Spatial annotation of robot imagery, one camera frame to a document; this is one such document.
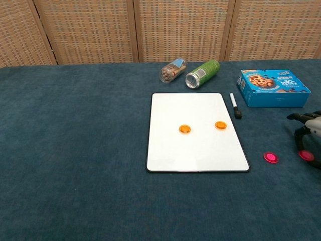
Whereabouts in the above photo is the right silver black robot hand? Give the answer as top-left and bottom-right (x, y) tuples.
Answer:
(286, 110), (321, 169)

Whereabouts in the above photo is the pink round magnet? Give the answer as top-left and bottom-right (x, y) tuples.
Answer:
(298, 150), (314, 161)
(263, 152), (279, 164)

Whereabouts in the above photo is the blue chocolate chip cookie box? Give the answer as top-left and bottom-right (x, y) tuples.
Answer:
(236, 69), (311, 108)

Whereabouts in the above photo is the white marker black cap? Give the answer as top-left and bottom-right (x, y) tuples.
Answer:
(229, 92), (242, 119)

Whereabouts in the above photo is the white magnetic whiteboard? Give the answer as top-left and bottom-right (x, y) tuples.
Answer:
(145, 92), (250, 173)

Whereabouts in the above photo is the green drink can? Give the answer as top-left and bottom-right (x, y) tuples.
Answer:
(185, 59), (221, 89)

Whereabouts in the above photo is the clear plastic snack jar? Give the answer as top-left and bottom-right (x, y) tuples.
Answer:
(159, 58), (188, 83)

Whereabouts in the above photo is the woven bamboo folding screen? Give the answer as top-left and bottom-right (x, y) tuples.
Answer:
(0, 0), (321, 68)

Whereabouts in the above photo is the blue felt table cloth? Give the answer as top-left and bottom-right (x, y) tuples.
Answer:
(0, 59), (321, 241)

